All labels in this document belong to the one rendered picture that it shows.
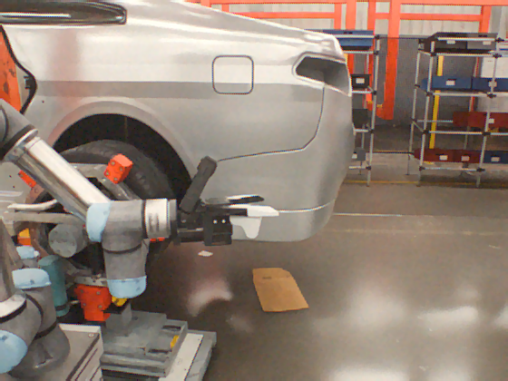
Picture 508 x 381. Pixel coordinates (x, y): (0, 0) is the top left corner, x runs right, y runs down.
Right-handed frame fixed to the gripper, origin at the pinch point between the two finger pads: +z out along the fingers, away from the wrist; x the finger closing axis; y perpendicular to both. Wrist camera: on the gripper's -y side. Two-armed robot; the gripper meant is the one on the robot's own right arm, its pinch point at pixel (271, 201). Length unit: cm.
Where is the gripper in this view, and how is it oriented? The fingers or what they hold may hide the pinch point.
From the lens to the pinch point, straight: 81.3
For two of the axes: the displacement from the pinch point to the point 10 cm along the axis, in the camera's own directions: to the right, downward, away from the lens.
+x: 1.7, 1.5, -9.7
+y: 0.2, 9.9, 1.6
